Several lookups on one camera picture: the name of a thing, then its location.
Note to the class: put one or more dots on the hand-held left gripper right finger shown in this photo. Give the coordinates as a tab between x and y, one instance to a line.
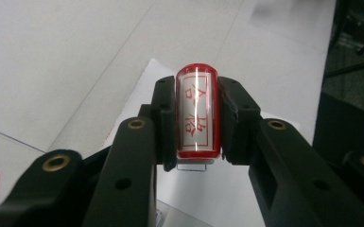
283	176

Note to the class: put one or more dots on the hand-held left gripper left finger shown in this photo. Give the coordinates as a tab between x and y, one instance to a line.
129	176

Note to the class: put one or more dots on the red stamp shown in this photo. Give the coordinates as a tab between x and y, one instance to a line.
182	94

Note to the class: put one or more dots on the small white paper sheet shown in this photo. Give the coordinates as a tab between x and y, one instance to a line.
201	195

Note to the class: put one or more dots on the black stand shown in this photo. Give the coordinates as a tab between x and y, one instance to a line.
353	67

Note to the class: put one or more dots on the large white table cover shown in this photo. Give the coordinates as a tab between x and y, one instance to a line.
60	63

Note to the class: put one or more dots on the aluminium floor rail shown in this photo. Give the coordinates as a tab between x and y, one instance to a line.
359	44

